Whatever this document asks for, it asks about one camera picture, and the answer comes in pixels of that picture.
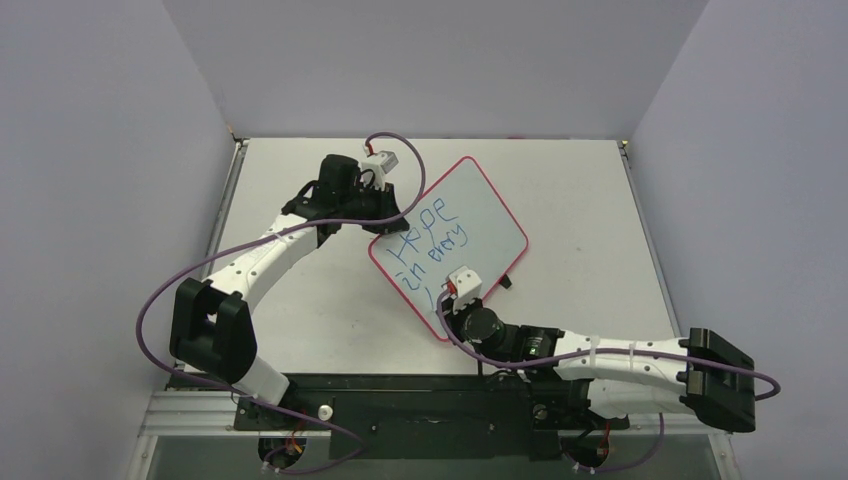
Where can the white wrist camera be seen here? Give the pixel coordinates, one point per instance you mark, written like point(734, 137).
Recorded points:
point(376, 168)
point(464, 288)

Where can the aluminium frame rail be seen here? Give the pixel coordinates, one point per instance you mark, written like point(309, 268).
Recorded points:
point(141, 456)

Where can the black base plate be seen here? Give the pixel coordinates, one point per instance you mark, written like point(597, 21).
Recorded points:
point(456, 417)

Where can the pink-framed whiteboard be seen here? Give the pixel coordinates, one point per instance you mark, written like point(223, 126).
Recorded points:
point(461, 221)

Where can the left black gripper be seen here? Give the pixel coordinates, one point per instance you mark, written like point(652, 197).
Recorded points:
point(385, 200)

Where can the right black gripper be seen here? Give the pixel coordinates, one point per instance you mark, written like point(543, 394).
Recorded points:
point(448, 304)

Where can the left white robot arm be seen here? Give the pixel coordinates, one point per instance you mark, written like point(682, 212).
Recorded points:
point(212, 328)

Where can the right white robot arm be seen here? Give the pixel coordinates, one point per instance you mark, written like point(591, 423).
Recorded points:
point(701, 374)

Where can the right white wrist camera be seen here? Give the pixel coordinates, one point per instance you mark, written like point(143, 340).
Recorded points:
point(464, 288)

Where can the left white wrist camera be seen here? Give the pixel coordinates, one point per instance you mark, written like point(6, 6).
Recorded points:
point(376, 168)

